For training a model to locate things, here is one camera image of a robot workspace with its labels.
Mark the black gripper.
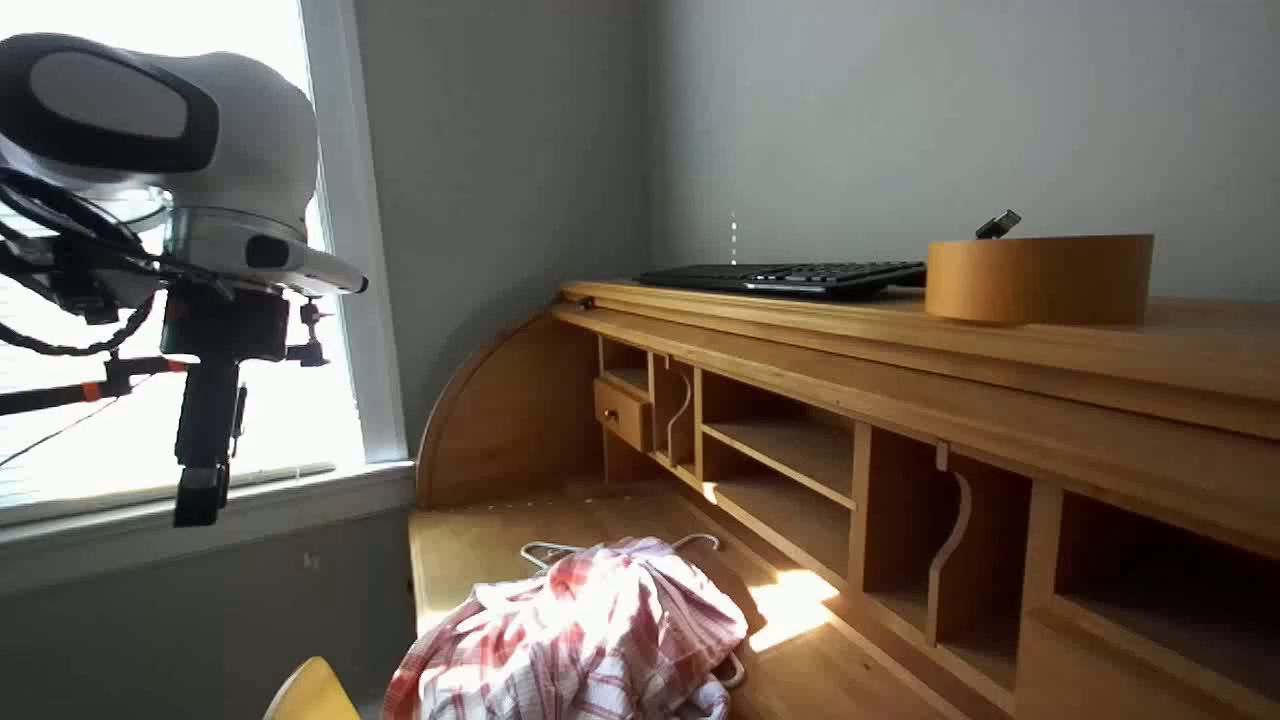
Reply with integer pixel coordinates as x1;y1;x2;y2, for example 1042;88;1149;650
158;282;290;534

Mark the wooden roll-top desk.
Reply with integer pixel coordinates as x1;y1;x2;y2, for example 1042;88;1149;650
404;275;1280;720

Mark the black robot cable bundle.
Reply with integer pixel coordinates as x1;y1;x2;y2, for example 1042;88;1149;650
0;160;204;419

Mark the red and white cloth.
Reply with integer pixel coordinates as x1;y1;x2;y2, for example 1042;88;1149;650
378;534;750;720

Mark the round wooden box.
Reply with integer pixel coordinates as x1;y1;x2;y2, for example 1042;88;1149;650
920;231;1160;327

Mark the small wooden desk drawer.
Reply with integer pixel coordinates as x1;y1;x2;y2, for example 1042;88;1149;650
588;378;655;458

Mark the black computer keyboard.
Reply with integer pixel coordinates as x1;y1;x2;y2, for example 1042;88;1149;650
632;257;931;305

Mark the yellow chair back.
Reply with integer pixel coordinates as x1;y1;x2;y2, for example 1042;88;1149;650
260;654;364;720

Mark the small black object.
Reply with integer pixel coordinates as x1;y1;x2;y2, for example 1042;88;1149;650
970;208;1027;246

